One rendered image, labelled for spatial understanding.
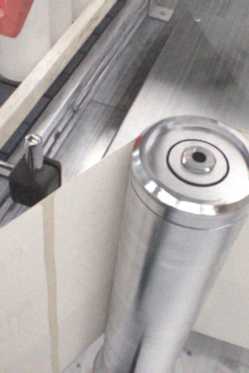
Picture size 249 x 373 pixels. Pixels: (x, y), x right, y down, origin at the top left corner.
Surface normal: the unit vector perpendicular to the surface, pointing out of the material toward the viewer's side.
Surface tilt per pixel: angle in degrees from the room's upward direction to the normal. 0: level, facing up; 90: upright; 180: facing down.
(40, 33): 90
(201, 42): 0
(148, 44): 0
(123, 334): 90
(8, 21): 100
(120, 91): 0
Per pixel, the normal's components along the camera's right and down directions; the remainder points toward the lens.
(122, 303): -0.81, 0.38
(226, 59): 0.09, -0.67
